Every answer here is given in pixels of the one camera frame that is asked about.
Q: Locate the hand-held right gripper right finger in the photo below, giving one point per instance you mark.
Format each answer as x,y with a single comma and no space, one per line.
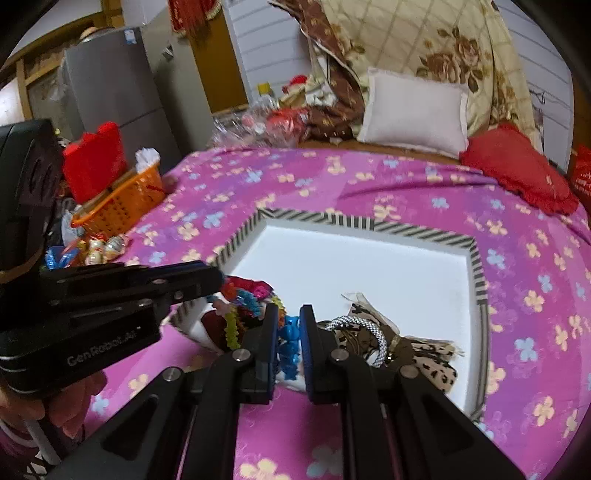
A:
307,350

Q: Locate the red scrunchie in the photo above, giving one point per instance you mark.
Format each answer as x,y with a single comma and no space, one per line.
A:
214,325

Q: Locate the white tissue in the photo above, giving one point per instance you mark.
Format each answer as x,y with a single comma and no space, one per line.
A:
147,157

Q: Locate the red shopping bag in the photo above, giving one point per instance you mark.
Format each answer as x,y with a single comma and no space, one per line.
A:
582,175

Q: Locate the brown floral quilt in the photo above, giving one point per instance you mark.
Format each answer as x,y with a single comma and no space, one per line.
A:
337,92

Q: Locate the cream floral quilt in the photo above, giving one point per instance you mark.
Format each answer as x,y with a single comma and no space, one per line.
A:
438,41

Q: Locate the grey white braided hair band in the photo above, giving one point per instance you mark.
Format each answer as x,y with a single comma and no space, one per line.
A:
369,325

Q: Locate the black colourful flower scrunchie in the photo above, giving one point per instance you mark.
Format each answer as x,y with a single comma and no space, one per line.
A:
231,323

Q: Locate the red pillow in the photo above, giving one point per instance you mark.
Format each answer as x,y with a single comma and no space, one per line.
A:
521,170

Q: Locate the red packets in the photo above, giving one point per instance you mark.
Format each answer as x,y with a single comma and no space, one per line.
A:
286,124

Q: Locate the red plush toy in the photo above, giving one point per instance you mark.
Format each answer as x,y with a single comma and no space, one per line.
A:
295,84

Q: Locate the red hanging decoration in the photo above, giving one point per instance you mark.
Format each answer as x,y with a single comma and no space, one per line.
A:
194,14

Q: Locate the grey refrigerator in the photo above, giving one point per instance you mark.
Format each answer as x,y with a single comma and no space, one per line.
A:
115,83

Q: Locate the yellow cap bottle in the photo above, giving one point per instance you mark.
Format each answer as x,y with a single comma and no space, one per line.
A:
265,92

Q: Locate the person's left hand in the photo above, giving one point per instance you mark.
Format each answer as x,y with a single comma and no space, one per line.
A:
74,401

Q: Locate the clear plastic bags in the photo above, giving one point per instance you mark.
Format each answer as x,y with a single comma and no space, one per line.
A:
231,129

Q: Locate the orange plastic basket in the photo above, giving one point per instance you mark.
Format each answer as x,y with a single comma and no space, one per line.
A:
124,203

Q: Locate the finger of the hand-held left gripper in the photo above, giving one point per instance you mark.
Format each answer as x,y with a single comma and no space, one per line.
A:
184,288
115,276

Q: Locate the straw hat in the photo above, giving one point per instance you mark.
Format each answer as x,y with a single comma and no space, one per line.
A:
87,34

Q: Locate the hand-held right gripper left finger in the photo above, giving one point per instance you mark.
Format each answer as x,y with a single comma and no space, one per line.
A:
263,360

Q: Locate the brown wooden door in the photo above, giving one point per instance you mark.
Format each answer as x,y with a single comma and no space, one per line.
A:
221,60

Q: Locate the white pillow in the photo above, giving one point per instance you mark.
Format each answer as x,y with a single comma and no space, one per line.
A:
415,110

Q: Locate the striped cardboard box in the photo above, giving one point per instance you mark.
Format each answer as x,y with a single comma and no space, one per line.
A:
369,277

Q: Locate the red gift bag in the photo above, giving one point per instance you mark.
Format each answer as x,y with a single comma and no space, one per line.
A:
94,161

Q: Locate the blue foil wrappers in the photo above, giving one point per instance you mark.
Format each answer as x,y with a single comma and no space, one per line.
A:
60,258

